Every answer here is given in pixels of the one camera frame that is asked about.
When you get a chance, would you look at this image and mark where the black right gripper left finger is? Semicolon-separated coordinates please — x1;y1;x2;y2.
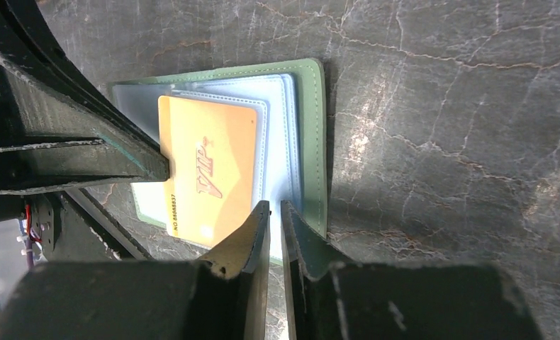
0;200;271;339

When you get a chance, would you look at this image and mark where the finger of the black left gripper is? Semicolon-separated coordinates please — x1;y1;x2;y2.
0;1;170;195

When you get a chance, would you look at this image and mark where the green card holder wallet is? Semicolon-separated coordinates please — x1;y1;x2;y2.
107;58;328;237

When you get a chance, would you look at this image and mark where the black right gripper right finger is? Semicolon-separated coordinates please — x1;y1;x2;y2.
281;200;542;339

